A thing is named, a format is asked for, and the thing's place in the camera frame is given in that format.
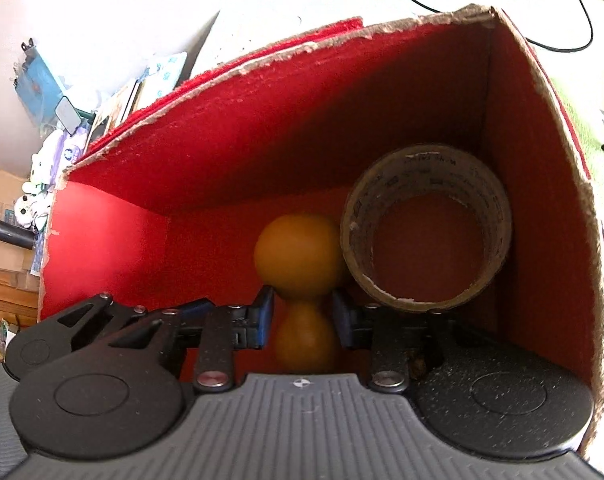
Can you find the black cable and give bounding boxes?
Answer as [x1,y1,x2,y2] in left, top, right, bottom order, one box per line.
[380,0,595,54]

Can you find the small black mirror stand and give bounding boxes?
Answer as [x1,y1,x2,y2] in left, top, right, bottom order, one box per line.
[55,96,82,136]

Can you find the orange wooden gourd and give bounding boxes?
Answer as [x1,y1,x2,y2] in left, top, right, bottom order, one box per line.
[253,214,344,374]

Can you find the brown packing tape roll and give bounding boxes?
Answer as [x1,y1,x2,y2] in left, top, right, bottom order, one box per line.
[340,145,512,313]

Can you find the large red cardboard box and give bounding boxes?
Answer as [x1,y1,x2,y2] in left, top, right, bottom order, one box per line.
[37,3,604,456]

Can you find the white plush toy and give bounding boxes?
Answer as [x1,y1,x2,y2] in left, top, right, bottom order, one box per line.
[14,146,57,232]

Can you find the dark cylindrical flask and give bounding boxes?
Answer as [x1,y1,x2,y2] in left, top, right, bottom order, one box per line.
[0,220,35,249]

